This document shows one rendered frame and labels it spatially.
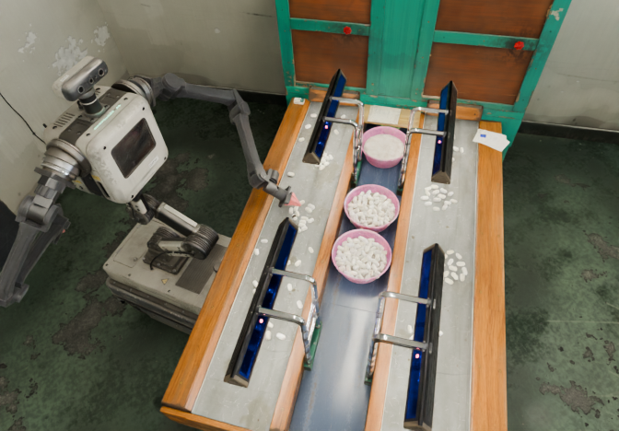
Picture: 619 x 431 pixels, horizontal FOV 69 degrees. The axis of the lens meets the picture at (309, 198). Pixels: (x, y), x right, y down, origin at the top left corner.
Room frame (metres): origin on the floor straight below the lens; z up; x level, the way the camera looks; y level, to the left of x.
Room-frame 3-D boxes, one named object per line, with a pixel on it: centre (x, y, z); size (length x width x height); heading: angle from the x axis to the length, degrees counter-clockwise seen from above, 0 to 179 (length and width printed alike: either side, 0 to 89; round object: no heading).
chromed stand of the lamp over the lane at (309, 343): (0.71, 0.11, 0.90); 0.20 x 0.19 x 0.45; 162
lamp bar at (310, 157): (1.66, -0.11, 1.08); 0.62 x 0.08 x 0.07; 162
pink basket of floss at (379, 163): (1.74, -0.43, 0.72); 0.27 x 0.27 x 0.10
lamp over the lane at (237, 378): (0.74, 0.18, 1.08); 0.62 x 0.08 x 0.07; 162
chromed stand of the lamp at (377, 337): (0.59, -0.27, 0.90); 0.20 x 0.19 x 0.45; 162
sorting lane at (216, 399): (1.26, 0.08, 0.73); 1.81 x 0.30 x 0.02; 162
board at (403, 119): (1.94, -0.50, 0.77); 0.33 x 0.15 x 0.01; 72
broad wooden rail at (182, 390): (1.33, 0.28, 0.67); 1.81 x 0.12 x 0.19; 162
